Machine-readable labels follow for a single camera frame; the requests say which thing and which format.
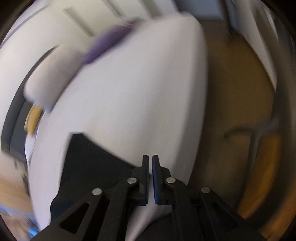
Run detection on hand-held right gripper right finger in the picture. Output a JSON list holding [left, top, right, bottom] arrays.
[[152, 155, 266, 241]]

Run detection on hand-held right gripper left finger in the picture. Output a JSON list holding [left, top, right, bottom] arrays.
[[30, 155, 149, 241]]

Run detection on dark denim pants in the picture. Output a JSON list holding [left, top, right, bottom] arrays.
[[50, 133, 176, 241]]

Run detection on white bed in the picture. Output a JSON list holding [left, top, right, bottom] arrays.
[[23, 11, 207, 241]]

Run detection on yellow object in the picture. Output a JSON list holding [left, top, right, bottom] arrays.
[[24, 105, 43, 136]]

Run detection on white pillow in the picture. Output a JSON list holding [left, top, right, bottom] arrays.
[[24, 44, 82, 112]]

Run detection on purple cloth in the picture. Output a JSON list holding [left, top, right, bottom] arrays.
[[81, 19, 140, 66]]

